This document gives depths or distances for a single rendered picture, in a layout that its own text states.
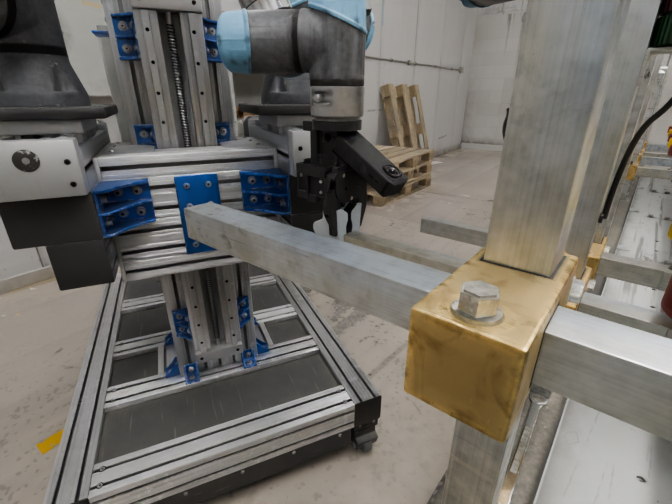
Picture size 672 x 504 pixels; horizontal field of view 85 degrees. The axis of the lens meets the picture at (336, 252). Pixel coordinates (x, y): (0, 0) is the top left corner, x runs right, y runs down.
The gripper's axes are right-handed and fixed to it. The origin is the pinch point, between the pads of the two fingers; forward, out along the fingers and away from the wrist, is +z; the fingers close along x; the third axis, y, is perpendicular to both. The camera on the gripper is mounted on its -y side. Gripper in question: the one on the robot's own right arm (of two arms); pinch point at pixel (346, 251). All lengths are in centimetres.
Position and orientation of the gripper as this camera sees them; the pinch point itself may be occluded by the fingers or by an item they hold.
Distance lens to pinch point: 59.4
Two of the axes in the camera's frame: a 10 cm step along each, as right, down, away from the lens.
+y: -7.7, -2.6, 5.8
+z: 0.0, 9.2, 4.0
